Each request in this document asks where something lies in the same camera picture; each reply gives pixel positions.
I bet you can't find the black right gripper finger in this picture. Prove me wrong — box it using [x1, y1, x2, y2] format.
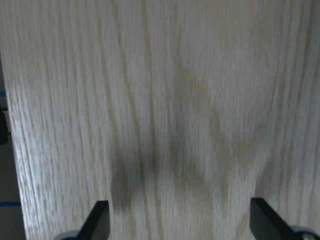
[250, 197, 298, 240]

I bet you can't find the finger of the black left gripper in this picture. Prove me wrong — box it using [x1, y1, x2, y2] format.
[75, 200, 111, 240]

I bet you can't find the wooden drawer cabinet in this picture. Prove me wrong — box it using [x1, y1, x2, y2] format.
[0, 0, 320, 240]

